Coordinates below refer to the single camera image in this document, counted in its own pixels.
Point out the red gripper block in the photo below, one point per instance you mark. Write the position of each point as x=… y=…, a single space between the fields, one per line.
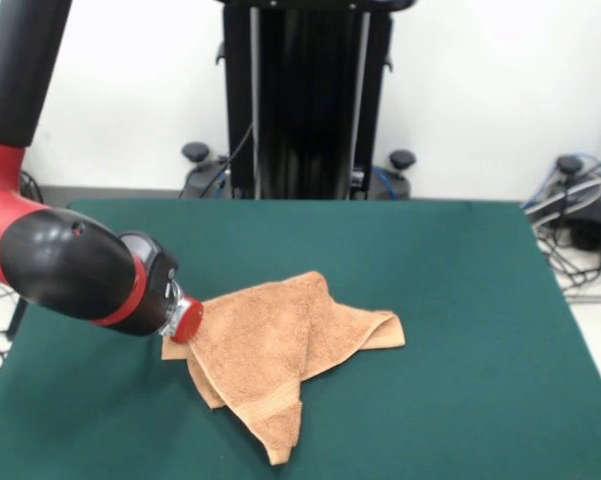
x=189 y=322

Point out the tan terry towel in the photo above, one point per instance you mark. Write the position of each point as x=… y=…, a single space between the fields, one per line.
x=260 y=340

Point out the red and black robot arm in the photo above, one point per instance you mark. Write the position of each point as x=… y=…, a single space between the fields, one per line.
x=55 y=265

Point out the dark green table cloth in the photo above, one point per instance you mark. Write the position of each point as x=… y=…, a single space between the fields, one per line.
x=430 y=300

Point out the grey floor stand base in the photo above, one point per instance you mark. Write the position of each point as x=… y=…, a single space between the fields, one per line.
x=587 y=222

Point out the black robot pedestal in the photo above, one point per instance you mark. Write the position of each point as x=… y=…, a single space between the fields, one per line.
x=305 y=100

